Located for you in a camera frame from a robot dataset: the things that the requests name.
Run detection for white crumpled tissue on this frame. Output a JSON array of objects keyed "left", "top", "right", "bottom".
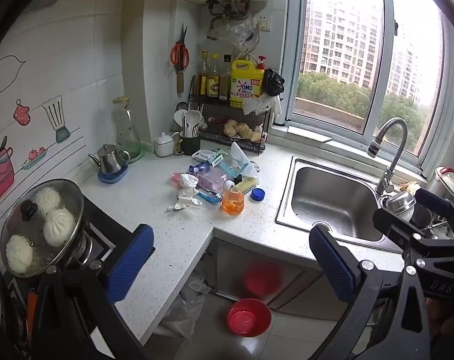
[{"left": 179, "top": 173, "right": 200, "bottom": 189}]

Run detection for dark sauce bottle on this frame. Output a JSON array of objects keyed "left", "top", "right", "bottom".
[{"left": 220, "top": 54, "right": 233, "bottom": 100}]

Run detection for yellow sponge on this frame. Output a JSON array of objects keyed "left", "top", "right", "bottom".
[{"left": 232, "top": 178, "right": 258, "bottom": 194}]

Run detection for blue toothbrush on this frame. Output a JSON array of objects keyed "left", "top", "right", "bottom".
[{"left": 197, "top": 188, "right": 223, "bottom": 204}]

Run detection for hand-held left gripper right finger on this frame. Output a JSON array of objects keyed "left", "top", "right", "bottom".
[{"left": 309, "top": 224, "right": 432, "bottom": 360}]

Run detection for red plastic basin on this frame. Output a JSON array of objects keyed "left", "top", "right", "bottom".
[{"left": 227, "top": 298, "right": 272, "bottom": 338}]

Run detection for white plastic bag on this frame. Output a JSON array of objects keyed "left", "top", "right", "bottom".
[{"left": 231, "top": 142, "right": 261, "bottom": 179}]

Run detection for stainless steel sink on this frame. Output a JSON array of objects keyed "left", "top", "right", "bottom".
[{"left": 275, "top": 155, "right": 404, "bottom": 254}]

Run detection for yellow label bottle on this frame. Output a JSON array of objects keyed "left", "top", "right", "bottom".
[{"left": 206, "top": 53, "right": 221, "bottom": 98}]

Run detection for white spatula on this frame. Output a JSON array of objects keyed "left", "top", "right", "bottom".
[{"left": 187, "top": 109, "right": 202, "bottom": 137}]

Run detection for person's right hand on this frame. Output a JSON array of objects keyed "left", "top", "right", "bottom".
[{"left": 426, "top": 297, "right": 454, "bottom": 349}]

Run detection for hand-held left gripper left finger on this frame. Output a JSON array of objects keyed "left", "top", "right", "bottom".
[{"left": 32, "top": 224, "right": 164, "bottom": 360}]

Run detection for black gas stove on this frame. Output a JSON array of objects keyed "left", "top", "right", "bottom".
[{"left": 0, "top": 195, "right": 138, "bottom": 360}]

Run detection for glass carafe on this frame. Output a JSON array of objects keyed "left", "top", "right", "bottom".
[{"left": 112, "top": 96, "right": 142, "bottom": 164}]

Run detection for black plastic bag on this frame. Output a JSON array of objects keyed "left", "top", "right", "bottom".
[{"left": 264, "top": 68, "right": 285, "bottom": 97}]

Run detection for teal toothbrush blister package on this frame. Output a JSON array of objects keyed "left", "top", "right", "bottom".
[{"left": 217, "top": 155, "right": 250, "bottom": 178}]

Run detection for steel teapot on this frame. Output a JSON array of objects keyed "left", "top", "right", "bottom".
[{"left": 88, "top": 143, "right": 131, "bottom": 175}]

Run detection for white plastic gloves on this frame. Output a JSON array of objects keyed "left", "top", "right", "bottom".
[{"left": 243, "top": 95, "right": 282, "bottom": 124}]

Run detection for dark green utensil cup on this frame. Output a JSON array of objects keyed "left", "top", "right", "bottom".
[{"left": 175, "top": 135, "right": 201, "bottom": 156}]

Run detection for water heater pipes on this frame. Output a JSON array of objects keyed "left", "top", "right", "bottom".
[{"left": 206, "top": 0, "right": 252, "bottom": 29}]

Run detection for white window frame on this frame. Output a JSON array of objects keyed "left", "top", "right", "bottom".
[{"left": 279, "top": 0, "right": 454, "bottom": 175}]

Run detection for white green cardboard box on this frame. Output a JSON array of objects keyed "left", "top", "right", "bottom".
[{"left": 192, "top": 149, "right": 225, "bottom": 166}]

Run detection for red handled scissors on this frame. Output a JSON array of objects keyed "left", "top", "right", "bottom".
[{"left": 169, "top": 23, "right": 190, "bottom": 69}]

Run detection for yellow detergent jug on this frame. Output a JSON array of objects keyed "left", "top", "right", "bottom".
[{"left": 229, "top": 59, "right": 266, "bottom": 109}]

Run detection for clear hanging plastic bag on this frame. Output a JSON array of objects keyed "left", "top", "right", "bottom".
[{"left": 216, "top": 19, "right": 259, "bottom": 51}]

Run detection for white lidded jar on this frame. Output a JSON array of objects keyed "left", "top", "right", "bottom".
[{"left": 154, "top": 132, "right": 175, "bottom": 157}]

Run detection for grey plastic bag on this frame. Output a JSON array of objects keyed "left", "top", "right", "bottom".
[{"left": 157, "top": 270, "right": 213, "bottom": 340}]

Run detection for white window sill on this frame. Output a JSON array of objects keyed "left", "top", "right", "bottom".
[{"left": 270, "top": 122, "right": 426, "bottom": 175}]

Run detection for cabinet door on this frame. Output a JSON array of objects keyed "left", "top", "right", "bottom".
[{"left": 212, "top": 229, "right": 348, "bottom": 321}]

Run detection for pot with glass lid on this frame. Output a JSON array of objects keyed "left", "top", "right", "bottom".
[{"left": 0, "top": 179, "right": 96, "bottom": 278}]

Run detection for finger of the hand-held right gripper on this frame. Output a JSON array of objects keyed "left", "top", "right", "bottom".
[
  {"left": 372, "top": 205, "right": 443, "bottom": 261},
  {"left": 414, "top": 187, "right": 454, "bottom": 233}
]

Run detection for kitchen wall sticker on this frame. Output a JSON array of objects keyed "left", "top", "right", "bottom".
[{"left": 0, "top": 55, "right": 81, "bottom": 207}]

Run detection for white steamed bun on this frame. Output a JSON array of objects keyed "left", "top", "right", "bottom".
[
  {"left": 43, "top": 208, "right": 78, "bottom": 247},
  {"left": 33, "top": 188, "right": 63, "bottom": 212},
  {"left": 5, "top": 235, "right": 34, "bottom": 274}
]

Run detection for steel bowl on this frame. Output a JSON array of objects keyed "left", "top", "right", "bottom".
[{"left": 385, "top": 191, "right": 417, "bottom": 220}]

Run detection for black wire rack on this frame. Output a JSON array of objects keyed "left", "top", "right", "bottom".
[{"left": 187, "top": 76, "right": 273, "bottom": 156}]

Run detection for grey kitchen faucet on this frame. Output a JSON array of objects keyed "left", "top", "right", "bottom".
[{"left": 367, "top": 117, "right": 409, "bottom": 196}]

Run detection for white ladle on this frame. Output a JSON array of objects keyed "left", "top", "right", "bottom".
[{"left": 174, "top": 109, "right": 188, "bottom": 136}]

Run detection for orange plastic cup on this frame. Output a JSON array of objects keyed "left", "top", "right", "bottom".
[{"left": 222, "top": 190, "right": 246, "bottom": 215}]

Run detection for pink purple plastic package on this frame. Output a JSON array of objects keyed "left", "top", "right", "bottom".
[{"left": 195, "top": 167, "right": 231, "bottom": 192}]

